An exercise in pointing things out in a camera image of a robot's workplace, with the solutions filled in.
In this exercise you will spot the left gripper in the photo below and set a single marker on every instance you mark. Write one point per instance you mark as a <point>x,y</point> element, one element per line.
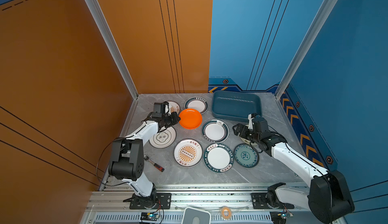
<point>174,116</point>

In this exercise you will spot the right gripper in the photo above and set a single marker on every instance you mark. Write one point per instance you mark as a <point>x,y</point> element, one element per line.
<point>244,128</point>

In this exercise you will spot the green striped rim plate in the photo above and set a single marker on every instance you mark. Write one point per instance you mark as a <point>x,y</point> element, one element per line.
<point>215,131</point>

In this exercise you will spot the teal rim lettered plate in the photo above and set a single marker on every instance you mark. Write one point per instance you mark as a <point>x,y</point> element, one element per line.
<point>218,158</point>

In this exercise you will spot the cream calligraphy plate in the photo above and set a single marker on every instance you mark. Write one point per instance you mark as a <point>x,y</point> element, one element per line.
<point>248,142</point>

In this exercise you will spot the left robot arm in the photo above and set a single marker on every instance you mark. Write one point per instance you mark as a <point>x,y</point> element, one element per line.
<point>127,155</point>

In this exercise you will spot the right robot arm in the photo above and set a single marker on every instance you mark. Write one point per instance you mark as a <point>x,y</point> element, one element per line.
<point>328,196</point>

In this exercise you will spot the teal plastic bin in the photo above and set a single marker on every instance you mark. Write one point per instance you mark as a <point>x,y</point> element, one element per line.
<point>235,106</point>

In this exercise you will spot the small orange sunburst plate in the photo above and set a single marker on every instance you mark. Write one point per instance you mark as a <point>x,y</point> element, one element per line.
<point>173,107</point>

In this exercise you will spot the white flower pattern plate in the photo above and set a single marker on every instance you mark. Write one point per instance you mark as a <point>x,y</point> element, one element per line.
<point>163,139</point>

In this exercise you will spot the teal patterned plate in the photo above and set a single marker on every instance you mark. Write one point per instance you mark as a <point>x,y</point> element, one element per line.
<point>246,156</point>

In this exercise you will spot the dark rimmed white plate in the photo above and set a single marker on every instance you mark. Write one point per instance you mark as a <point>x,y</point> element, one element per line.
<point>198,103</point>

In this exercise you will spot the large orange sunburst plate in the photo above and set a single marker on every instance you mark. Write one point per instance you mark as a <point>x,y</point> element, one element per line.
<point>188,152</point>

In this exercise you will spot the tape roll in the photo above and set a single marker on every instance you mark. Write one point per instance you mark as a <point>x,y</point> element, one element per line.
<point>226,213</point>

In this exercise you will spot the right circuit board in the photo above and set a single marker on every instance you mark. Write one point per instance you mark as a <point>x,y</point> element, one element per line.
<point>285,215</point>

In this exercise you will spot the circuit board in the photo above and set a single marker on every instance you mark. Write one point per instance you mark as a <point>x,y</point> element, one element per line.
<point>285,215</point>
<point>150,218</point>

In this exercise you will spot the white box device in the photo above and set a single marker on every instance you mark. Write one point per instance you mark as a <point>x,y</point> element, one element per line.
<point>195,216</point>

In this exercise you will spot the left circuit board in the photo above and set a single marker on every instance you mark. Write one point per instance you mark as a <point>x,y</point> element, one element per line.
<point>150,218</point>

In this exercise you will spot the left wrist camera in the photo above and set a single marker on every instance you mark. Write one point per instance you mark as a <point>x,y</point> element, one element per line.
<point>165,109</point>

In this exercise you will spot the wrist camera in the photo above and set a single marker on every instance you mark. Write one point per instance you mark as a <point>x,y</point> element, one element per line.
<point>165,109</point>
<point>250,118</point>

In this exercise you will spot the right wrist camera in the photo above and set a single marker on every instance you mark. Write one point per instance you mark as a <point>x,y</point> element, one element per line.
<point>250,118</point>

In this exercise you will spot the red handled screwdriver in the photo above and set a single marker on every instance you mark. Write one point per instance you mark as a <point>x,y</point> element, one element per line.
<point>157,166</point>

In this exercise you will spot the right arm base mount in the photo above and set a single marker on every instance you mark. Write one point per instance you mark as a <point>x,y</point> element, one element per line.
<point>265,201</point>

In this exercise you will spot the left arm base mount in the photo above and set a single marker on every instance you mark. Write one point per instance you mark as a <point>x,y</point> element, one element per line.
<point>155,201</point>

